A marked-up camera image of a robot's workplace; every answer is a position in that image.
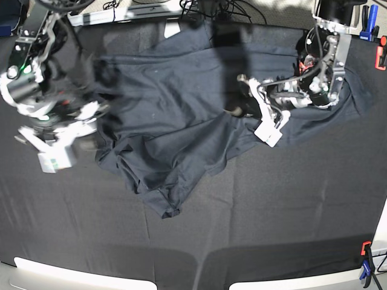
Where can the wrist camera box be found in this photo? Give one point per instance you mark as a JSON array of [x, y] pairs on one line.
[[268, 134], [56, 159]]

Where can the black table cloth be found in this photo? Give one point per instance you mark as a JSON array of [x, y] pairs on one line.
[[302, 208]]

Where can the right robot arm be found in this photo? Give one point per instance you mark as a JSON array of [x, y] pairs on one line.
[[48, 79]]

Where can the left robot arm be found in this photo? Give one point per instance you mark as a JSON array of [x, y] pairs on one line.
[[318, 81]]

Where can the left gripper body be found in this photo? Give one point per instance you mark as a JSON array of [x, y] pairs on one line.
[[275, 105]]

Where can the orange blue clamp near right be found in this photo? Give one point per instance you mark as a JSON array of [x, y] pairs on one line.
[[368, 272]]

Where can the aluminium frame rail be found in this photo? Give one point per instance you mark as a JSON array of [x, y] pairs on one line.
[[163, 10]]

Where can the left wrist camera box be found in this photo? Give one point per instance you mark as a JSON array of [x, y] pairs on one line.
[[268, 134]]

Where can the dark grey t-shirt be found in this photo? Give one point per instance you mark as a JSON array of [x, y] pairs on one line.
[[167, 126]]

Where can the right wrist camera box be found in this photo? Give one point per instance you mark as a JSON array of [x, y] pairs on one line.
[[56, 159]]

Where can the blue clamp top right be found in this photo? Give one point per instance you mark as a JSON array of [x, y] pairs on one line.
[[369, 30]]

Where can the orange clamp far right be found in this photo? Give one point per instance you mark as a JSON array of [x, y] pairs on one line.
[[380, 62]]

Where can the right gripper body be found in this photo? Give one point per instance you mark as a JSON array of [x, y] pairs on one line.
[[65, 134]]

